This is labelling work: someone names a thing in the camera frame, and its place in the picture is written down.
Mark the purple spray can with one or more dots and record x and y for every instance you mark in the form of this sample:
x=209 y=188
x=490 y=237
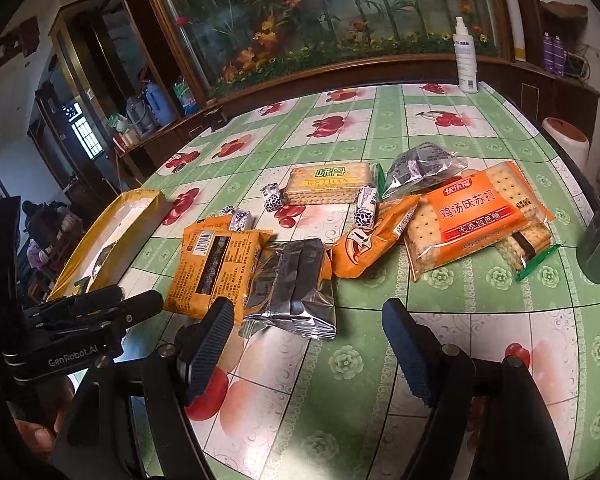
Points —
x=558 y=57
x=547 y=55

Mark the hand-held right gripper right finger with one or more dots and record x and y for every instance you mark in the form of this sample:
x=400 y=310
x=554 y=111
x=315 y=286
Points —
x=410 y=355

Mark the rolled white paper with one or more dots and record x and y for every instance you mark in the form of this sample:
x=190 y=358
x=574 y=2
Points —
x=512 y=10

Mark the green-label water bottle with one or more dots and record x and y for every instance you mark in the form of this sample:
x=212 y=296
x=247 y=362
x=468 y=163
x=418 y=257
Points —
x=187 y=97

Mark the large orange cracker packet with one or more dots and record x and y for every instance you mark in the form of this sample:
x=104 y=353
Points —
x=475 y=210

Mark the grey thermos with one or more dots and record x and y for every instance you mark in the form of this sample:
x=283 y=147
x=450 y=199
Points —
x=140 y=117

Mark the dark glass jar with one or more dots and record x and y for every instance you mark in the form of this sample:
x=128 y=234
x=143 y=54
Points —
x=214 y=117

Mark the person's left hand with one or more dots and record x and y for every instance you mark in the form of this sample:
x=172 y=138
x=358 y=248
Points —
x=37 y=437

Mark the white spray bottle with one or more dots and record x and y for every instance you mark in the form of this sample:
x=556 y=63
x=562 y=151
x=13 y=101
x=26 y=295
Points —
x=467 y=65

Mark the large silver foil packet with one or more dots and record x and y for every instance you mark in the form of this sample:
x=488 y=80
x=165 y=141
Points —
x=292 y=285

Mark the barred window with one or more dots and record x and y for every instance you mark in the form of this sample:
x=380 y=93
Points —
x=87 y=137

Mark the yellow cracker packet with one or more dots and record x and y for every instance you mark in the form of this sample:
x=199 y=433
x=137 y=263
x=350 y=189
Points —
x=325 y=182

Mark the green bag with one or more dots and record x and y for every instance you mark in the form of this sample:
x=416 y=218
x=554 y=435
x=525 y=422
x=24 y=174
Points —
x=117 y=124

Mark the green-ended cracker packet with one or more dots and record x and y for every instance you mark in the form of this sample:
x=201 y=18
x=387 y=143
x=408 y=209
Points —
x=527 y=250

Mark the red and white box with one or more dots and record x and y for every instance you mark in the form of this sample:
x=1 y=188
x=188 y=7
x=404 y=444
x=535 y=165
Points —
x=126 y=140

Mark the orange barcode snack packet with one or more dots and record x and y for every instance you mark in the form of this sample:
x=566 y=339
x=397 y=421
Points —
x=215 y=265

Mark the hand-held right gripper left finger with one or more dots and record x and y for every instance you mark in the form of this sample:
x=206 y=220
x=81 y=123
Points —
x=212 y=332

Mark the blue thermos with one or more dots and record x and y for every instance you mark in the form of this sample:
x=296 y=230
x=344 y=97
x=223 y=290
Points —
x=161 y=105

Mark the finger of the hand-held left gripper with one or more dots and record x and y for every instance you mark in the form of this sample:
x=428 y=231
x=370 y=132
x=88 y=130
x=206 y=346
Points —
x=140 y=307
x=80 y=302

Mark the green fruit-print tablecloth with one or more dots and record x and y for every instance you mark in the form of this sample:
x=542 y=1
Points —
x=330 y=125

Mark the white bin with red lid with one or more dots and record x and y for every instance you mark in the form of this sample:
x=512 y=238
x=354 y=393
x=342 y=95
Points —
x=567 y=142

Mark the clear packet of dark snacks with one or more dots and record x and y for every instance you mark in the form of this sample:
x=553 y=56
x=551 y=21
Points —
x=422 y=167

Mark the orange round-logo snack packet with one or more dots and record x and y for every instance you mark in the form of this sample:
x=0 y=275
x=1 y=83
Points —
x=370 y=240

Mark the yellow plastic bag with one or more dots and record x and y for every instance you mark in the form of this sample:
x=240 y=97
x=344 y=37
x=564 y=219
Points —
x=130 y=215

